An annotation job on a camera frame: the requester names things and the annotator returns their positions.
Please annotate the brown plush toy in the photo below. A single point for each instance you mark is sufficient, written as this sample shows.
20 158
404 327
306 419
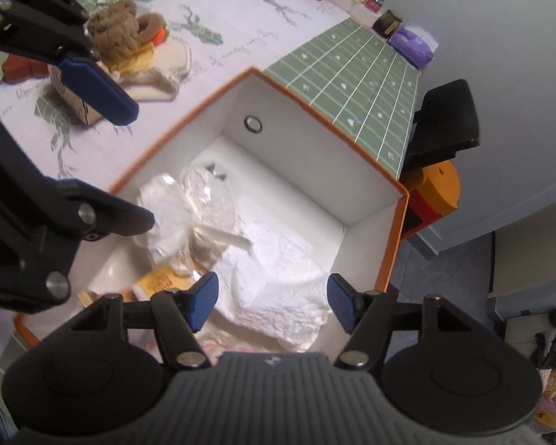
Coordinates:
118 31

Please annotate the black chair near wall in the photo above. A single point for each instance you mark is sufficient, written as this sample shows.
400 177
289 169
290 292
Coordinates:
446 124

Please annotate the orange knitted fruit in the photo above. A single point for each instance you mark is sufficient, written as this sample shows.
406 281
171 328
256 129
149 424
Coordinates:
160 37

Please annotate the white deer table runner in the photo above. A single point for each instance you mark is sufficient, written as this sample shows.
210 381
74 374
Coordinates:
225 36

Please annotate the wooden laser-cut box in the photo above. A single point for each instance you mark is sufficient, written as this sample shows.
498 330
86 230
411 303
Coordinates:
87 115

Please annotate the orange storage box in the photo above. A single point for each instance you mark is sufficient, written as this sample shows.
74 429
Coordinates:
286 167

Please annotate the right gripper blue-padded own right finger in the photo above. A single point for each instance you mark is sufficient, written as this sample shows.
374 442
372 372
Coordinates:
367 318

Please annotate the red sponge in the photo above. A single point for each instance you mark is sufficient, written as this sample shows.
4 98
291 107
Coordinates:
18 69

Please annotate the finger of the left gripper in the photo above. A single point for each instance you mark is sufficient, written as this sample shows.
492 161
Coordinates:
53 31
113 215

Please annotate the purple tissue pack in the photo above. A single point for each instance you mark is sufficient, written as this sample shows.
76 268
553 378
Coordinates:
415 44

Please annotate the green grid tablecloth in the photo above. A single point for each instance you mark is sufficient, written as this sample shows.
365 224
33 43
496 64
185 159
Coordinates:
360 83

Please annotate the white box under bottles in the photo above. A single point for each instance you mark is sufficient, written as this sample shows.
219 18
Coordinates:
356 11

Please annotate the dark glass jar gold label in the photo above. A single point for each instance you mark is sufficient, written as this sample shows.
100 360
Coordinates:
387 24

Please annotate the orange red stool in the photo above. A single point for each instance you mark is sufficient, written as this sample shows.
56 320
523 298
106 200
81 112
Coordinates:
434 194

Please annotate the small red label bottle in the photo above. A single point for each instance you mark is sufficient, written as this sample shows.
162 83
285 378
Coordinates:
374 5

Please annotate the cream cloth oven mitt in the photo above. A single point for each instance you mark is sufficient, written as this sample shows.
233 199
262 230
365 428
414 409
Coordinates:
171 64

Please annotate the yellow cloth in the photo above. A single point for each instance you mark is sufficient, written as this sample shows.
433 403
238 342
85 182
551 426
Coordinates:
135 63

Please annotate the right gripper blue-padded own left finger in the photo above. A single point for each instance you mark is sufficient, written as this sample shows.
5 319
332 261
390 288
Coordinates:
178 316

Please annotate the white cloth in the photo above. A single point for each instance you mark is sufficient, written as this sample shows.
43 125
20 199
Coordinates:
274 288

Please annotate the clear plastic bundle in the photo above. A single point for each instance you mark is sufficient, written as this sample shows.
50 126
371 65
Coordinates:
196 220

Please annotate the yellow packet in box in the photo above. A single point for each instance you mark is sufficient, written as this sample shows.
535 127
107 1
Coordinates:
160 279

